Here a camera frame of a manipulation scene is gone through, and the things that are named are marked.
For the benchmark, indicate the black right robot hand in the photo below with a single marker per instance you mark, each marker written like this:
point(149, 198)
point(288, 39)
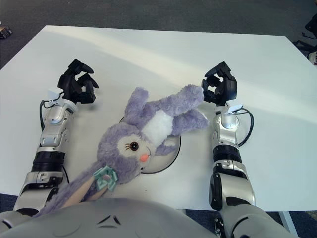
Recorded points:
point(225, 88)

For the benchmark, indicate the white table leg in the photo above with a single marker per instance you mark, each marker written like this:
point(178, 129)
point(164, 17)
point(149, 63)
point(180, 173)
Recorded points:
point(287, 220)

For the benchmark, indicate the purple plush bunny doll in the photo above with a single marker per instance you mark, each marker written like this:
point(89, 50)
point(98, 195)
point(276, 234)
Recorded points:
point(128, 146)

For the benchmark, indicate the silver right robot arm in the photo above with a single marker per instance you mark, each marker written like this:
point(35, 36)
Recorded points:
point(230, 168)

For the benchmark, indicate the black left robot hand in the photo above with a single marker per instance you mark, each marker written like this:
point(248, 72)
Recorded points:
point(74, 86)

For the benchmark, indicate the grey robot torso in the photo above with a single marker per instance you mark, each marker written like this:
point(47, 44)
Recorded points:
point(111, 220)

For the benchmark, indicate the black and brown box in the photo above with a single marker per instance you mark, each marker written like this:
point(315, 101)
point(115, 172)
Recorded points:
point(5, 31)

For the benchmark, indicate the white plate with black rim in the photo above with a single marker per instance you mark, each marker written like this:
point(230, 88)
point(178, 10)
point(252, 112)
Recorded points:
point(169, 156)

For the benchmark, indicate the metal table leg bracket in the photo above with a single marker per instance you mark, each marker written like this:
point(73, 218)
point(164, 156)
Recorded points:
point(220, 225)

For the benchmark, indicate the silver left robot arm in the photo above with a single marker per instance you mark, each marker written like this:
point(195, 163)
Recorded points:
point(47, 153)

